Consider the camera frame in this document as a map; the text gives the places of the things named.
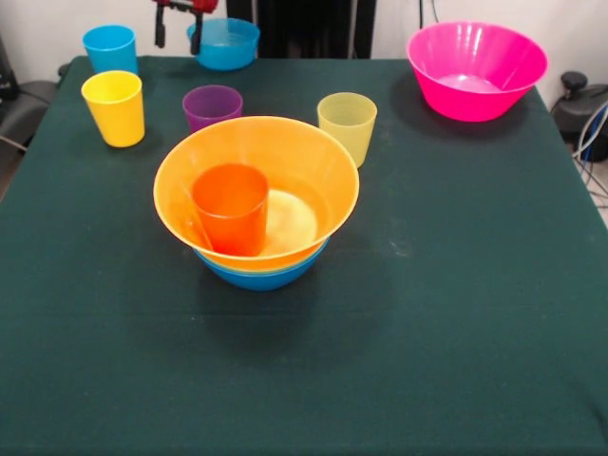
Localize dark green tablecloth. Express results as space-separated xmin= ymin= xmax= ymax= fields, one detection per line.
xmin=0 ymin=54 xmax=608 ymax=456

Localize red cup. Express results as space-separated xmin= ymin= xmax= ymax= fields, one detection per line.
xmin=191 ymin=162 xmax=270 ymax=257

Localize pink bowl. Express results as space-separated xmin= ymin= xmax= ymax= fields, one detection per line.
xmin=406 ymin=21 xmax=549 ymax=124

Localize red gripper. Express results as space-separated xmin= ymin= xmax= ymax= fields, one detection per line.
xmin=151 ymin=0 xmax=219 ymax=56

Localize purple cup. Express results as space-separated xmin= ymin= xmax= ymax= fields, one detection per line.
xmin=181 ymin=85 xmax=244 ymax=135

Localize orange bowl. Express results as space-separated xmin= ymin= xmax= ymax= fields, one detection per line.
xmin=152 ymin=116 xmax=361 ymax=273

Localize large blue bowl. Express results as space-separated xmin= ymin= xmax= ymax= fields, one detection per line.
xmin=193 ymin=239 xmax=332 ymax=293

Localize tangle of floor cables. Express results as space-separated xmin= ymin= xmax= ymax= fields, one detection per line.
xmin=572 ymin=102 xmax=608 ymax=210

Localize black wall cables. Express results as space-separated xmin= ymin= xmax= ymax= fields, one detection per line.
xmin=416 ymin=0 xmax=441 ymax=26

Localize small blue bowl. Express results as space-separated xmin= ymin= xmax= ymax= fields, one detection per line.
xmin=186 ymin=17 xmax=261 ymax=72

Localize pale translucent yellow cup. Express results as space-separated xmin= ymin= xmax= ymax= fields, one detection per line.
xmin=316 ymin=92 xmax=378 ymax=169

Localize blue cup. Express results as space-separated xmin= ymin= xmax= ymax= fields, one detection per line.
xmin=82 ymin=25 xmax=140 ymax=76

